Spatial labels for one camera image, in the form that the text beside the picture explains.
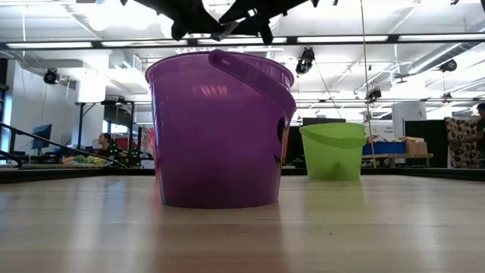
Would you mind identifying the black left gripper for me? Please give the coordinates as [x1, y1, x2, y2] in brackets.
[132, 0, 223, 41]

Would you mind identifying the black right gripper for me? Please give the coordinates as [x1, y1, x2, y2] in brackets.
[219, 0, 315, 45]

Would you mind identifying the purple plastic bucket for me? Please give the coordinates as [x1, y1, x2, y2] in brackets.
[145, 49, 298, 210]

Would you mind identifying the pink plastic bucket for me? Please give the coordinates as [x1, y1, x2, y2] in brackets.
[148, 127, 160, 177]

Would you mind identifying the green plastic bucket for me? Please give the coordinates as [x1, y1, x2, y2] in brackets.
[298, 121, 368, 181]

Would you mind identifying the colourful objects pile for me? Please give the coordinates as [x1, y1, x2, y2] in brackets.
[62, 154, 109, 166]

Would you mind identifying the white pillar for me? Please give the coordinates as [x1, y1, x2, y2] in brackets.
[391, 101, 427, 128]

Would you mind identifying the blue plastic bin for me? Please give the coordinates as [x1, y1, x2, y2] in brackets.
[362, 141, 406, 155]

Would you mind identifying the dark computer monitor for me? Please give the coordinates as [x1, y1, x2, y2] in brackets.
[30, 123, 53, 150]

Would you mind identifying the wooden bench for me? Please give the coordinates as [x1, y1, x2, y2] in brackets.
[361, 152, 434, 168]

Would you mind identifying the brown cardboard box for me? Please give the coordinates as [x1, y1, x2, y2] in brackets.
[405, 140, 428, 155]

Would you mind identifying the black partition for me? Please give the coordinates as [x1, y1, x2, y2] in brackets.
[404, 119, 448, 169]

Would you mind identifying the patterned cloth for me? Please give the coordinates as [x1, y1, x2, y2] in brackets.
[445, 117, 480, 169]

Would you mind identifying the thin hanging cable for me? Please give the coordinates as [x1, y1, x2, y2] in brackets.
[358, 0, 377, 168]

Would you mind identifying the black table frame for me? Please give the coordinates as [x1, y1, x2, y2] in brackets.
[74, 99, 136, 152]

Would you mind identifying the black ceiling camera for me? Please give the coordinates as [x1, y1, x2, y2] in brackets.
[42, 67, 61, 85]

